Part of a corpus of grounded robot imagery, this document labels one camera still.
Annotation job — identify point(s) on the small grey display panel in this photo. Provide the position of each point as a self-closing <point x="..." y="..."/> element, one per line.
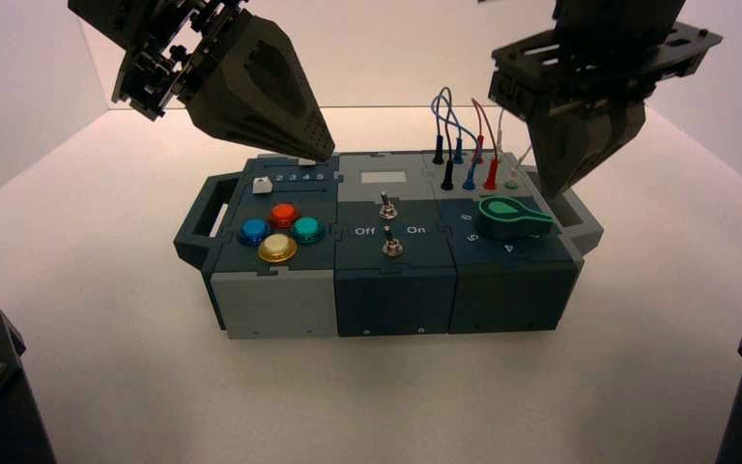
<point x="382" y="178"/>

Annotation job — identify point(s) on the small metal toggle switch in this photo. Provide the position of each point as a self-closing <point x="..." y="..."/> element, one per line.
<point x="392" y="246"/>
<point x="385" y="209"/>

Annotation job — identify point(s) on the dark teal grey control box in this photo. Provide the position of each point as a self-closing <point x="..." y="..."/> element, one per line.
<point x="396" y="294"/>

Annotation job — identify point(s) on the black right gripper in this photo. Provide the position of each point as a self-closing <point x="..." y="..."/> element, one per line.
<point x="588" y="70"/>

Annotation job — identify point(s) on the teal round push button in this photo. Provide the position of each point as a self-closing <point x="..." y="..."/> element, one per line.
<point x="307" y="228"/>

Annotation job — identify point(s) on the yellow round push button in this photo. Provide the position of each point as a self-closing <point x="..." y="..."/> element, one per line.
<point x="277" y="246"/>

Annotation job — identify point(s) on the blue round push button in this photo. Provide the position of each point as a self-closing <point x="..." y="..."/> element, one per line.
<point x="254" y="229"/>

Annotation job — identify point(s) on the white slider cap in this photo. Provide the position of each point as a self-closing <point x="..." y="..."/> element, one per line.
<point x="306" y="162"/>
<point x="261" y="186"/>

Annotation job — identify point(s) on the red round push button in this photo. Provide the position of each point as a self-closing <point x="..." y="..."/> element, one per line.
<point x="282" y="214"/>

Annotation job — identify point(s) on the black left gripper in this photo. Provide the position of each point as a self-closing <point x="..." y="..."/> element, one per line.
<point x="166" y="58"/>

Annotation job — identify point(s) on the green pointer knob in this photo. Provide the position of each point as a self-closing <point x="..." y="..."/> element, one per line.
<point x="505" y="221"/>

